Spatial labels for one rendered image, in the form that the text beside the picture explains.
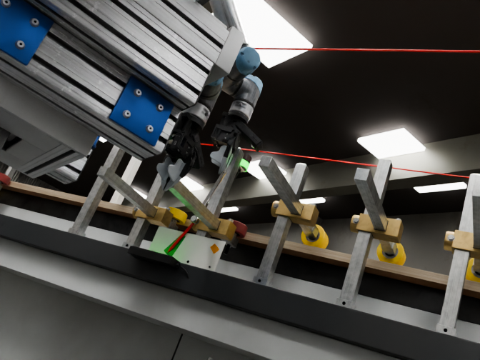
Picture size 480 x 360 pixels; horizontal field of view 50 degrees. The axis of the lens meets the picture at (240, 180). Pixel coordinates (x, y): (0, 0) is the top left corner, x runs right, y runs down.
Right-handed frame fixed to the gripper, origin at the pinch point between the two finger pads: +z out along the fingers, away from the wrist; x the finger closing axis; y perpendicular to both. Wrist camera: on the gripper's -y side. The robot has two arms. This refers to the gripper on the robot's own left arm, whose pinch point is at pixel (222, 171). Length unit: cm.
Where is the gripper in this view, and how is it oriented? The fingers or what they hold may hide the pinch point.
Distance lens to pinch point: 162.4
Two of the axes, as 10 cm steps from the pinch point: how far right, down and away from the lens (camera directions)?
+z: -3.5, 8.7, -3.6
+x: -0.6, -4.0, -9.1
